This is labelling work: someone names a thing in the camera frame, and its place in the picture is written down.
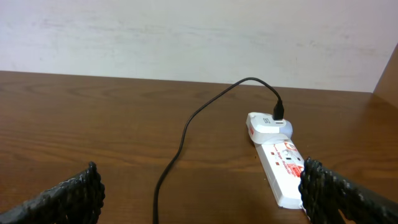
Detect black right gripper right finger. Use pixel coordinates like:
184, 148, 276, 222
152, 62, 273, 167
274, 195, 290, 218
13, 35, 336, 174
298, 158, 397, 224

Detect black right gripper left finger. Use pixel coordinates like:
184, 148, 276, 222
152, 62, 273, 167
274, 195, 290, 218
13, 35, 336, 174
1, 162, 105, 224

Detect black USB charging cable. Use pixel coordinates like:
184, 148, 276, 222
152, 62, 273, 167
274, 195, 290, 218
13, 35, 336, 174
152, 77, 285, 224

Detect white power strip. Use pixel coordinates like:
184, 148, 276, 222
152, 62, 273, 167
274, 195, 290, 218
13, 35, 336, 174
256, 140, 304, 210

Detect white wall charger adapter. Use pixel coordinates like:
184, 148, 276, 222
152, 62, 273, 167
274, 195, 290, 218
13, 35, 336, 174
246, 112, 293, 144

